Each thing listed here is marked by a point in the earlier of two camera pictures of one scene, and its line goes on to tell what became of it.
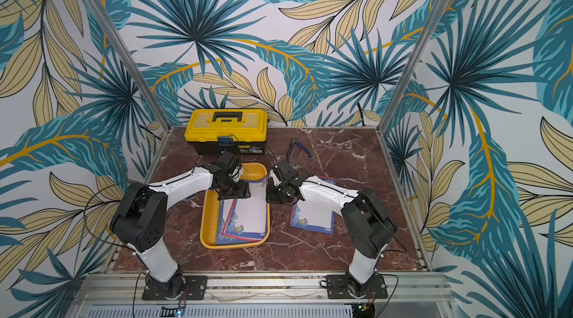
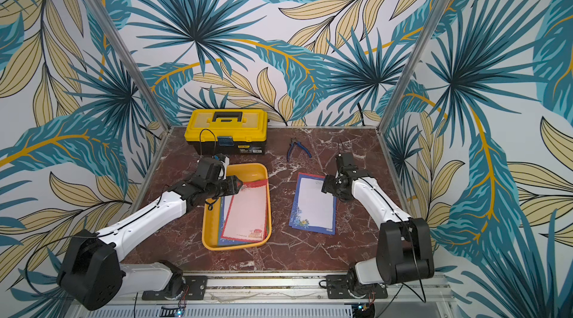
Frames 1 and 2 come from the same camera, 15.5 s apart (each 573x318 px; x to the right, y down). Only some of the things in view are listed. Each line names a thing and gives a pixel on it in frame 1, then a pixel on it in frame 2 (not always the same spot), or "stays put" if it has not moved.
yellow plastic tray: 251,171 stays put
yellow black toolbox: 209,132 stays put
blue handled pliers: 292,144 stays put
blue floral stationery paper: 243,220 -> 312,209
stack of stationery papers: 230,222 stays put
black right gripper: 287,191 -> 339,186
